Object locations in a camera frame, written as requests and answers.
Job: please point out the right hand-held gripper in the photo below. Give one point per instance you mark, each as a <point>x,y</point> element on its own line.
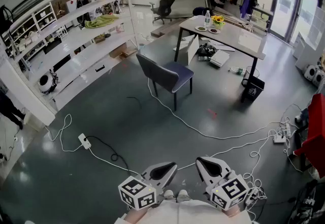
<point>229,192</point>

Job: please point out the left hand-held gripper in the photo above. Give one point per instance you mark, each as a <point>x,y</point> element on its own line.
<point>137,192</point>

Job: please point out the dark blue chair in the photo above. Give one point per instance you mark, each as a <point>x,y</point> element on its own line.
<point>177,71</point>

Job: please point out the person's right forearm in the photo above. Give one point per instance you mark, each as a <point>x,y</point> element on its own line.
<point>233,212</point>

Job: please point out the person's left forearm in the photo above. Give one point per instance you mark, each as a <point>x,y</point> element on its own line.
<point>134,216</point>

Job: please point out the grey marble table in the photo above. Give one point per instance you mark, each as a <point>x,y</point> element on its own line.
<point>236,37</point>

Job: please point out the black office chair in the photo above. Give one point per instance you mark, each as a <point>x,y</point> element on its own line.
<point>165,5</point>

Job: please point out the person's right shoe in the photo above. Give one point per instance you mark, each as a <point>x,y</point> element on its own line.
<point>183,195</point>

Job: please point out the white power strip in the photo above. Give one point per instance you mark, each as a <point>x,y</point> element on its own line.
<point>285,129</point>
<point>279,138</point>
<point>84,141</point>
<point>251,196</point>

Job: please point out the person's white shirt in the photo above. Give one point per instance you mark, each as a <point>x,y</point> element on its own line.
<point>190,212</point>

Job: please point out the black square waste bin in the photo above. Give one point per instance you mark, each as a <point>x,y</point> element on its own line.
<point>254,88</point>

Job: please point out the black backpack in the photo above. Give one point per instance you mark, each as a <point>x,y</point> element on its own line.
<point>308,205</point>

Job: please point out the clear plastic water bottle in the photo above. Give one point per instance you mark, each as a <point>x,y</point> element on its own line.
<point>237,70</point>
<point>207,21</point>
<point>204,58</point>

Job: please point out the white flat box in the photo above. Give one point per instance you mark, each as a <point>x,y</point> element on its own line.
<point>219,58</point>

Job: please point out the black bag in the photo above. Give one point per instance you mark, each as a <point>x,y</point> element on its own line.
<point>205,50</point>

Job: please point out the white board panel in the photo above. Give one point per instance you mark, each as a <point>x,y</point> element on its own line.
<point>193,51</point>

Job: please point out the white metal shelving unit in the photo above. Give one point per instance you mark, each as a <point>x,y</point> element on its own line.
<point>76,84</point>

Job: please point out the brown cardboard box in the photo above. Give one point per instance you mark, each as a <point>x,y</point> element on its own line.
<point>119,51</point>

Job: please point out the white flat sheets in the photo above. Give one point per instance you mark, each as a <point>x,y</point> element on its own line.
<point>181,44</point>

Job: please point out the white round robot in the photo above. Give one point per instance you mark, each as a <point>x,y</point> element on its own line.
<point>45,82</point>
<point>309,71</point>
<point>319,78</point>

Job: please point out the white plate of red beans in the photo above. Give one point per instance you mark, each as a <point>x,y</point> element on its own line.
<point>214,30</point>

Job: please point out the white plate of green beans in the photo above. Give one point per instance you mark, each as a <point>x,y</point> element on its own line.
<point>201,29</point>

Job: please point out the sunflower bouquet in pot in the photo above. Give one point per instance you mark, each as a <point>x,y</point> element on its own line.
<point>218,19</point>

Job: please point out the flat cardboard box stack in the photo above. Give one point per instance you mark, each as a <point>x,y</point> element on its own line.
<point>233,18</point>

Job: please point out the white cabinet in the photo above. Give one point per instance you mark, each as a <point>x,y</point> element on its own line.
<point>312,47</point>

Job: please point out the green cloth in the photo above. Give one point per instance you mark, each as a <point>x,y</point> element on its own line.
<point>101,21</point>

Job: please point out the large grey board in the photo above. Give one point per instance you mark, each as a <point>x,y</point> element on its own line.
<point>188,2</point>

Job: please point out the glass entrance door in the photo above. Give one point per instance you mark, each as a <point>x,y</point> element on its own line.
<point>284,4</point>

